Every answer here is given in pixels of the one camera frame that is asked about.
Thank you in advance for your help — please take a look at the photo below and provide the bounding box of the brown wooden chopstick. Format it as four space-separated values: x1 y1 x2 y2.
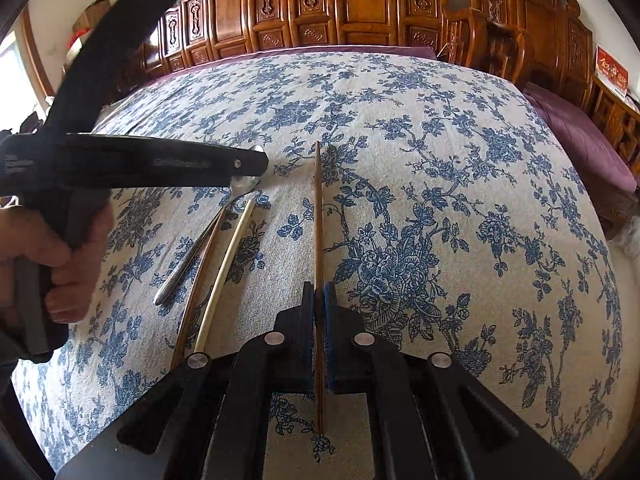
314 141 326 434
170 208 226 370

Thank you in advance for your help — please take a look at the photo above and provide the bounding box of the silver metal spoon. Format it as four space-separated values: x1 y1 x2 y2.
153 176 262 306

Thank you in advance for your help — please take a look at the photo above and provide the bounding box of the person's left hand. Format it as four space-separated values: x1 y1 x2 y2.
1 205 114 330

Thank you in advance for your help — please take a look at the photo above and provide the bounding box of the cardboard box stack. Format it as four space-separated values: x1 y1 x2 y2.
63 0 111 72

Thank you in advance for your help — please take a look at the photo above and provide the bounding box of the blue floral tablecloth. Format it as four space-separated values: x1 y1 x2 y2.
13 63 623 479

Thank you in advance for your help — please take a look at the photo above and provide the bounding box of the carved wooden sofa bench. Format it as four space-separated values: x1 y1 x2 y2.
114 0 501 86

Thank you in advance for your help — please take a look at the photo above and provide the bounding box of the purple armchair cushion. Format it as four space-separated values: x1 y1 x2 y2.
523 82 637 194

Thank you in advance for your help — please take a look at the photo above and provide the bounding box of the red card box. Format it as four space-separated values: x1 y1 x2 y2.
596 44 629 99

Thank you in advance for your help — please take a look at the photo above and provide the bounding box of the carved wooden armchair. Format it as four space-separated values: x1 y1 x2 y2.
470 0 639 176

